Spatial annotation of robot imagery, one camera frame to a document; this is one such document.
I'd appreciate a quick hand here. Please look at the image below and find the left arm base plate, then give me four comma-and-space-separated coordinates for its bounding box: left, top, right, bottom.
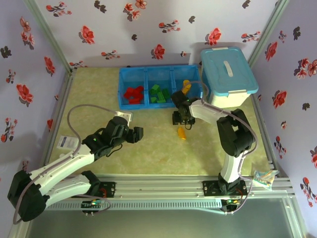
99, 181, 116, 198

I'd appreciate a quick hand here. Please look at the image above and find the aluminium side rail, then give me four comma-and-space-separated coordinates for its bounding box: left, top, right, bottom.
41, 68, 77, 169
251, 94, 279, 176

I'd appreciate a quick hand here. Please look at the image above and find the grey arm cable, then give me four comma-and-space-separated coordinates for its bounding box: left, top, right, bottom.
183, 79, 258, 215
12, 104, 119, 225

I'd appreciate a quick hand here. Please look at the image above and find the white storage box base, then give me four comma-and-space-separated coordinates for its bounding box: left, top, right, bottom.
208, 89, 250, 109

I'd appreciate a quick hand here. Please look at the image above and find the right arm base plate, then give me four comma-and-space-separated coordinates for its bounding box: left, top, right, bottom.
202, 180, 248, 198

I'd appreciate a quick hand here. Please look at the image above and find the grey right arm cable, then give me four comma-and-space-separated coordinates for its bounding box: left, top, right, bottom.
183, 79, 258, 215

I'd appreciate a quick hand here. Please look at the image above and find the grey slotted cable duct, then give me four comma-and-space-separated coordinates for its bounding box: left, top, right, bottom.
49, 199, 223, 211

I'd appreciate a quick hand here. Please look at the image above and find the grey metal panel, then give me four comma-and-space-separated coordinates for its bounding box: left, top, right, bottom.
24, 197, 304, 238

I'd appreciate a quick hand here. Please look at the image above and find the crumpled plastic bag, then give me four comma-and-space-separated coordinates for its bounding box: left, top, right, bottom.
252, 170, 279, 190

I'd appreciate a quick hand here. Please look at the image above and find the aluminium frame post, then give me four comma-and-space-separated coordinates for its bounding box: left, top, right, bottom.
247, 0, 292, 69
23, 0, 76, 75

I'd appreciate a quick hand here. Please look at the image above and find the long aluminium frame rail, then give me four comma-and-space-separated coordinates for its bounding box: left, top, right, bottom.
42, 173, 297, 201

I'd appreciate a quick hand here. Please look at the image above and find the grey left arm cable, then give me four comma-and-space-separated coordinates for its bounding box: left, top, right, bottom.
12, 104, 119, 225

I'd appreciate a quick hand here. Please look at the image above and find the blue storage box lid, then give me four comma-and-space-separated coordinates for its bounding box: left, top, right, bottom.
200, 47, 260, 96

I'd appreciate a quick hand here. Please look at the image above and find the white paper label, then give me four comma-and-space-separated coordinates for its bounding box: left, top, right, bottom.
58, 135, 81, 151

